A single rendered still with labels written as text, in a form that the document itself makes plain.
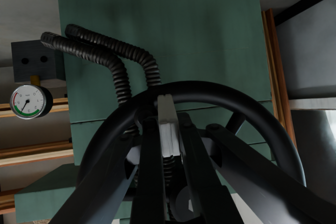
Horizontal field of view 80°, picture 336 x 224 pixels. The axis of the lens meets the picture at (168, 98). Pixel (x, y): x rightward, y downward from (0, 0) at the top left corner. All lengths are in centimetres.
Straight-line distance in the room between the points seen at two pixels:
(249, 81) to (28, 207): 53
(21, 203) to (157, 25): 46
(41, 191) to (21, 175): 273
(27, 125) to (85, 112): 269
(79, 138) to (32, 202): 16
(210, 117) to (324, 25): 153
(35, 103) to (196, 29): 35
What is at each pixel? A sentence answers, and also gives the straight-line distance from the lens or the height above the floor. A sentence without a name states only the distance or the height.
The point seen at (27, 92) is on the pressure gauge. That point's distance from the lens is 44.
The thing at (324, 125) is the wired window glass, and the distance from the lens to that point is 203.
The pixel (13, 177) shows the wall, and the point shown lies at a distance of 330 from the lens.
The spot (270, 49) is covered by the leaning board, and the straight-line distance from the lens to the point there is 195.
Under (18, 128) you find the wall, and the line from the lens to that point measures 318.
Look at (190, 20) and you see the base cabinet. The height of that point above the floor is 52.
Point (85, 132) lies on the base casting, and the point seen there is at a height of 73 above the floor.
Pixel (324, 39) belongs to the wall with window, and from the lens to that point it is 188.
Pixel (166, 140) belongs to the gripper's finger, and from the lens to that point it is 16.
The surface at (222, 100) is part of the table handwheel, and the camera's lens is 26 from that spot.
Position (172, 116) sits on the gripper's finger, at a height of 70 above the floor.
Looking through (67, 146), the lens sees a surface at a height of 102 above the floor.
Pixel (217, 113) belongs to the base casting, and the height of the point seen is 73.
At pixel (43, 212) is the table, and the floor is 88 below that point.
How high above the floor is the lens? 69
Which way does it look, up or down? 2 degrees down
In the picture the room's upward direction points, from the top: 174 degrees clockwise
